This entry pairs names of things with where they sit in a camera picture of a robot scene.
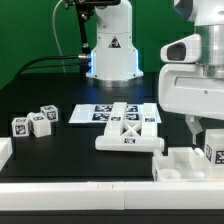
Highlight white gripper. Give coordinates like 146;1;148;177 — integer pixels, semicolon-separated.
158;64;224;144

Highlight white chair seat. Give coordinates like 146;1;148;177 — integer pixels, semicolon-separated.
152;147;215;182

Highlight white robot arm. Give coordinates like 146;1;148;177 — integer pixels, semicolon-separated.
87;0;224;120

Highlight white tag base sheet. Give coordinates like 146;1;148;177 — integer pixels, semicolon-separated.
68;103;163;125

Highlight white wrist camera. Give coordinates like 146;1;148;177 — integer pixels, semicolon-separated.
160;34;202;64

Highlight white chair back frame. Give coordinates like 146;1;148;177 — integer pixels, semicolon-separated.
95;102;165;153

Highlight black cables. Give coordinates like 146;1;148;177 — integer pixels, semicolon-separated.
14;54;92;78

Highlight grey thin cable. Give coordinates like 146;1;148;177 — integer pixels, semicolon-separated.
52;0;67;74

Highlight white left wall block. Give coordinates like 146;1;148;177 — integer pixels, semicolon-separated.
0;138;13;171

